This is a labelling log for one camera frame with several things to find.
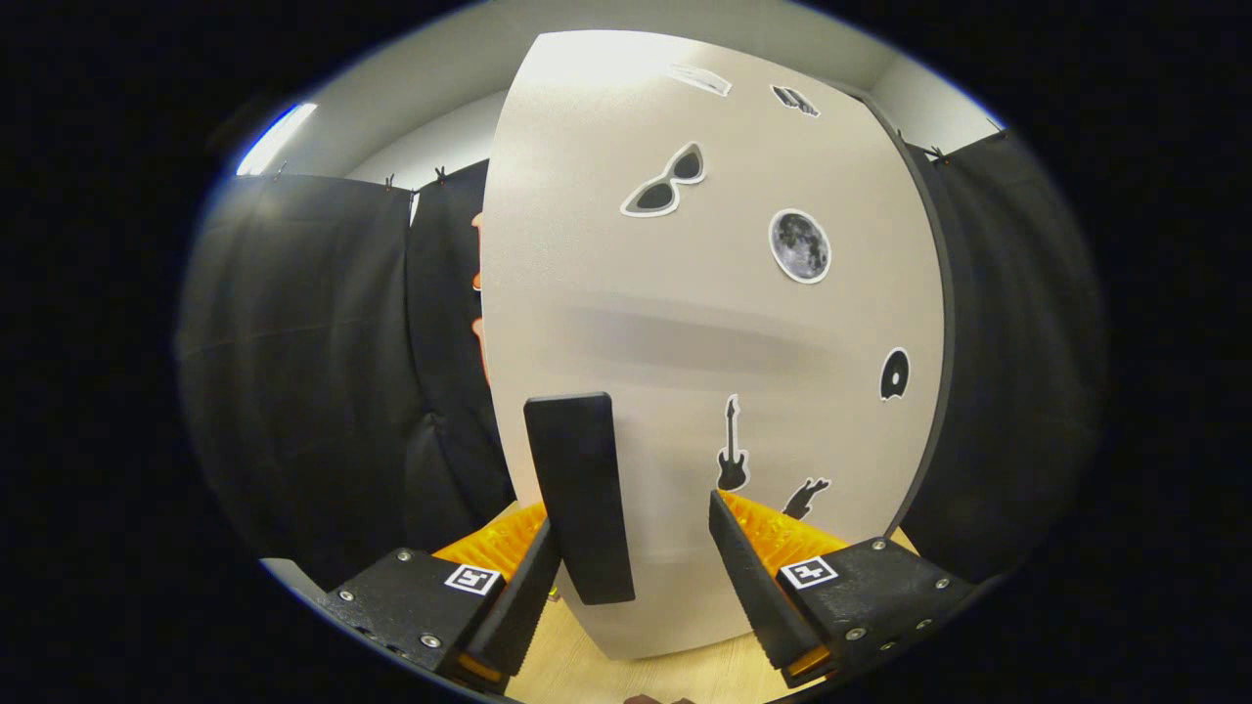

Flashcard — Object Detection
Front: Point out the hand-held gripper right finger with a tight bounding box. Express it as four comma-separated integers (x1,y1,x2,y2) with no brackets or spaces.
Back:
708,489,979,688

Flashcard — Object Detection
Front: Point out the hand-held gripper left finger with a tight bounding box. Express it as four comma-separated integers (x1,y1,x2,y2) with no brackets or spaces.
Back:
328,501,563,695

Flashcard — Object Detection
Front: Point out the black door handle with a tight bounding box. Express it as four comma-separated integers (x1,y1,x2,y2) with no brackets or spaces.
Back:
523,392,637,605

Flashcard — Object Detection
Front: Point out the beige shoe cabinet door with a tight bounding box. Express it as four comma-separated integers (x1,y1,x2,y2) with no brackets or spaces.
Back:
479,29,945,661

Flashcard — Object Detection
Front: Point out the black backdrop cloth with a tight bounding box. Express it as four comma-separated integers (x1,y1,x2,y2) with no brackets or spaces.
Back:
176,127,1106,593

